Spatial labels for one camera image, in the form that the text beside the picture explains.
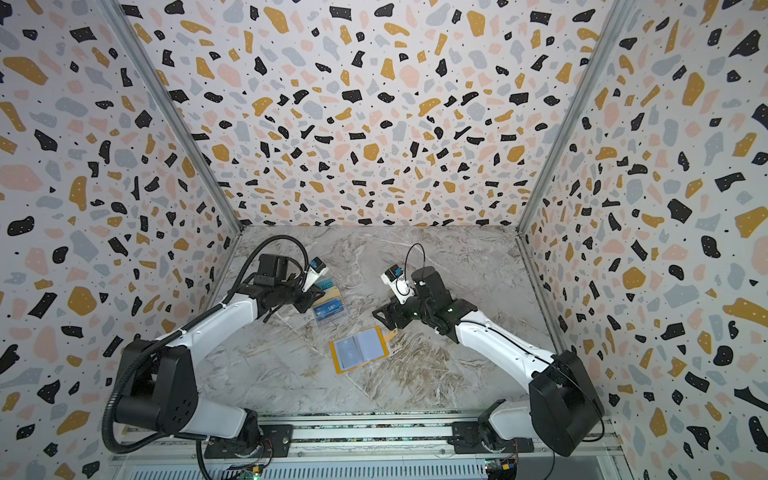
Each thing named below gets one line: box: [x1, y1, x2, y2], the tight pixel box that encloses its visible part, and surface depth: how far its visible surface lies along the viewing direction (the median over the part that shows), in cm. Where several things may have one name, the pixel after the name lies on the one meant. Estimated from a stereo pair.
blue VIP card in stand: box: [313, 297, 344, 321], surface depth 96 cm
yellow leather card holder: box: [330, 326, 398, 375], surface depth 91 cm
